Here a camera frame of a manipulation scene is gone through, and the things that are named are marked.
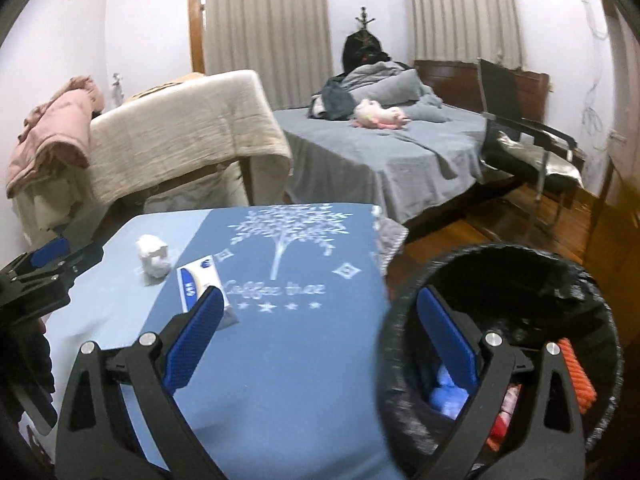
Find bed with grey sheet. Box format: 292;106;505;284
272;102;516;226

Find dark clothing pile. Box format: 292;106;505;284
309;82;358;122

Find black metal frame chair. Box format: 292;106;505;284
477;57;586;231

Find pink jacket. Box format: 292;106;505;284
6;76;106;198

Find pink wrapper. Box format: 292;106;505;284
500;385;521;418

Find white tissue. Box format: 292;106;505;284
136;234;170;278

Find white blue small box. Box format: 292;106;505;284
176;255;238;331

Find black bagged trash bin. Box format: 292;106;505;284
377;242;623;480

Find orange mesh sponge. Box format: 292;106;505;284
557;338;598;413

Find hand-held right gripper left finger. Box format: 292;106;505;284
54;284;226;480

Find narrow beige curtain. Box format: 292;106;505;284
406;0;523;68

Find brown wooden headboard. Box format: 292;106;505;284
414;59;551;121

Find red cloth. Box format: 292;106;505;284
487;410;516;448

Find translucent plastic bag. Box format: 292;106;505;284
144;177;246;216

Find grey knitted cloth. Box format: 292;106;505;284
372;207;410;276

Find wooden window frame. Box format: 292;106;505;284
187;0;207;73

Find blue printed tablecloth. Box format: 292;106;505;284
42;201;401;480

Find blue plastic item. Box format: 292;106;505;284
430;365;471;418

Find grey duvet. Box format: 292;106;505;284
327;61;448;123

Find pink white plush toy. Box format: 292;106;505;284
350;99;413;131

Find silver cushion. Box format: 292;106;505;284
492;130;583;186

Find wide beige curtain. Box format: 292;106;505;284
204;0;335;111

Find black jacket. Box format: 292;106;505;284
342;30;391;73

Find beige blanket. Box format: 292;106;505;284
90;69;293;206

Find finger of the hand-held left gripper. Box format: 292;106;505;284
0;236;72;281
0;245;104;321

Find hanging wall cables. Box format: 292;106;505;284
580;0;613;126

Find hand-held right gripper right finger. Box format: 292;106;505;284
415;284;587;480

